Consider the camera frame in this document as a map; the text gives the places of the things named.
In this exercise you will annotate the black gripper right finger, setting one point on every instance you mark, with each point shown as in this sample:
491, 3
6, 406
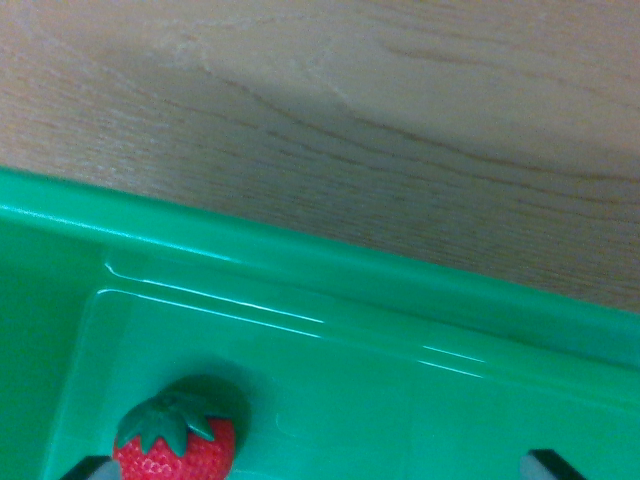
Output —
546, 467

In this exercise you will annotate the green plastic bin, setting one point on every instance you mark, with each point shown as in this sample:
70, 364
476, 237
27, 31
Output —
380, 400

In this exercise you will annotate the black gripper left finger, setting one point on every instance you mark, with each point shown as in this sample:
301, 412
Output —
90, 471

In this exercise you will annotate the red toy strawberry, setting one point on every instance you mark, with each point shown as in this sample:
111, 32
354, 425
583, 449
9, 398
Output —
175, 450

